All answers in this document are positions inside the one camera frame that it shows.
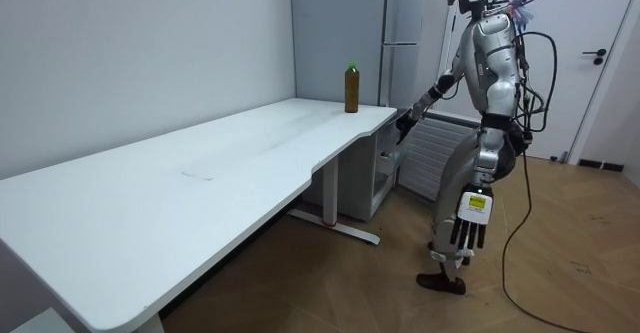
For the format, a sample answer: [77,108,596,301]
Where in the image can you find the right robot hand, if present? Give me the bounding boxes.
[395,111,419,146]

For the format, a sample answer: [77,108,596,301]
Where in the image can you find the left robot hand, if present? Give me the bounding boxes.
[449,184,495,252]

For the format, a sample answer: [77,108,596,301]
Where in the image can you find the robot legs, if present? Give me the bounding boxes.
[415,127,507,297]

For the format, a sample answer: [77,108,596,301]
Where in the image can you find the amber drink bottle green cap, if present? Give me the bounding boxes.
[343,61,361,115]

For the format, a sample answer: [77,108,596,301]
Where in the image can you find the robot body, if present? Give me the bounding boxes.
[446,0,559,182]

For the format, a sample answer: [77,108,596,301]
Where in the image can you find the grey fridge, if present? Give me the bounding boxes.
[289,0,437,223]

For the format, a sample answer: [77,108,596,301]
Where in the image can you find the white room door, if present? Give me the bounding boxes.
[433,0,640,165]

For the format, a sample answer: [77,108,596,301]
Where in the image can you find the white desk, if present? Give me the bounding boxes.
[0,97,399,333]

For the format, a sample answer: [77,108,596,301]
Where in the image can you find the black floor cable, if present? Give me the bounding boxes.
[501,155,594,333]

